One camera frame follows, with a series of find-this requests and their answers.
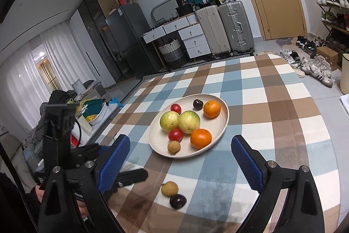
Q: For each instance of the white cylinder appliance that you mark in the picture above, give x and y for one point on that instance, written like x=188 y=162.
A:
x=77 y=86

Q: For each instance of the dark purple plum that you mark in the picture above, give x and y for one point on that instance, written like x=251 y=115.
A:
x=177 y=201
x=198 y=104

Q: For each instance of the black bag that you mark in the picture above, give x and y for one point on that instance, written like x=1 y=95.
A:
x=185 y=9

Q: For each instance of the grey sofa with clothes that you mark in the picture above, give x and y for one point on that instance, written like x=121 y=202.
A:
x=32 y=145

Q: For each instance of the dark glass cabinet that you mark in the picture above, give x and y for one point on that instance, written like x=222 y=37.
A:
x=95 y=22

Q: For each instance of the grey refrigerator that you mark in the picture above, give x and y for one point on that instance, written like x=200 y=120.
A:
x=131 y=36

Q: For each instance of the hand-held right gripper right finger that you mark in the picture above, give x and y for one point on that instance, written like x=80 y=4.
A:
x=248 y=164

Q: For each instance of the orange tangerine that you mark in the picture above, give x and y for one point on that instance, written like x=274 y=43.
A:
x=211 y=109
x=201 y=139

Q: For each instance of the beige suitcase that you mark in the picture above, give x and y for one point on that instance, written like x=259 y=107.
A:
x=211 y=29

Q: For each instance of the silver suitcase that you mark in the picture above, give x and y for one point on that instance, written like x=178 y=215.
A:
x=235 y=25

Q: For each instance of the pile of loose sneakers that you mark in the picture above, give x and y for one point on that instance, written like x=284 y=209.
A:
x=313 y=66

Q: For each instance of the cream round plate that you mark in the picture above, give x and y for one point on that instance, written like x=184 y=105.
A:
x=215 y=129

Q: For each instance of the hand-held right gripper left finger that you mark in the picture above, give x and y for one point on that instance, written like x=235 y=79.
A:
x=113 y=164

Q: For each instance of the white sheer curtains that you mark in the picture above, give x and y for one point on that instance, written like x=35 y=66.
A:
x=21 y=72

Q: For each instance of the cream trash bin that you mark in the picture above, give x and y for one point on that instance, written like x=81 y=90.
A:
x=345 y=74

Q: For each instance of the grey framed mirror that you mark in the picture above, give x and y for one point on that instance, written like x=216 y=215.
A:
x=162 y=10

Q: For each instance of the woven laundry basket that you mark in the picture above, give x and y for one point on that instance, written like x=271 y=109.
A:
x=173 y=51

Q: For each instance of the person's left hand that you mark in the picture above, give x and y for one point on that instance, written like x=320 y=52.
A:
x=81 y=209

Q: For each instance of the wooden shoe rack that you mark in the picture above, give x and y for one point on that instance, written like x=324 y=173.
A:
x=336 y=28

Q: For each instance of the red tomato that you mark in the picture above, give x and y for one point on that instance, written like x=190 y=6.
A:
x=175 y=134
x=176 y=108

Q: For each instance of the white drawer dresser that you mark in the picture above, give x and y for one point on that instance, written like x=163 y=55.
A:
x=193 y=39

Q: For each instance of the white plastic bag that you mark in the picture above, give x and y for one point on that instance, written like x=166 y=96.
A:
x=345 y=104

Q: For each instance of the brown cardboard box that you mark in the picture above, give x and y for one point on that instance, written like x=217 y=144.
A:
x=327 y=57

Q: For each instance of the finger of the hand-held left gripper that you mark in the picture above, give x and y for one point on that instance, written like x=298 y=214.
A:
x=133 y=177
x=91 y=150

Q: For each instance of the white plastic basin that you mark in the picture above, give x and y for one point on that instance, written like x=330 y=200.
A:
x=105 y=114

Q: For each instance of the checked tablecloth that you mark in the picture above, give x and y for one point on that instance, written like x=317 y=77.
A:
x=272 y=118

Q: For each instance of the blue bag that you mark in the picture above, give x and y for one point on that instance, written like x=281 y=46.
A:
x=116 y=102

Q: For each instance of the grey chair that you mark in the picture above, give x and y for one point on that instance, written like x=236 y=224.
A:
x=94 y=88

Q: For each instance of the yellow-green round fruit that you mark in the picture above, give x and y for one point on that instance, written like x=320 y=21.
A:
x=169 y=120
x=189 y=121

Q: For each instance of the green bag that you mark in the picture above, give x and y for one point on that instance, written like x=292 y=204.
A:
x=92 y=107

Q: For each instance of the grey door mat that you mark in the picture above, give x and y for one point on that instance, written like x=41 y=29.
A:
x=283 y=42

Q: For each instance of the black tub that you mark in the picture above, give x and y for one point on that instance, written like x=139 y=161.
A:
x=181 y=0

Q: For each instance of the person's left forearm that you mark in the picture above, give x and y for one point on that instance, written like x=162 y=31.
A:
x=16 y=205

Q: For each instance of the tan longan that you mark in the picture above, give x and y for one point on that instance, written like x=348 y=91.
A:
x=169 y=188
x=173 y=147

